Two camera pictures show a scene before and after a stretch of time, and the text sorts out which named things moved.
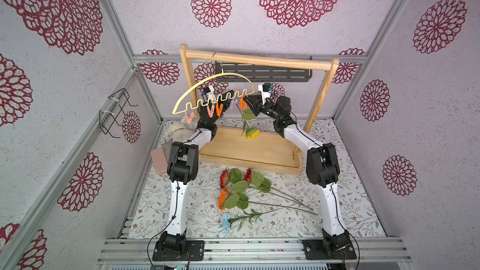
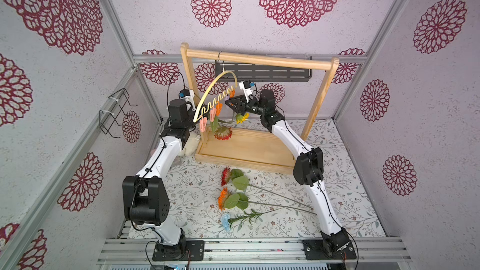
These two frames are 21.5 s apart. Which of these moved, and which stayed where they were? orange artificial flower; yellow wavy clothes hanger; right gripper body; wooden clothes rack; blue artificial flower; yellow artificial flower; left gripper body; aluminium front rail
Moved: left gripper body; yellow wavy clothes hanger; right gripper body; yellow artificial flower
Stayed: orange artificial flower; wooden clothes rack; blue artificial flower; aluminium front rail
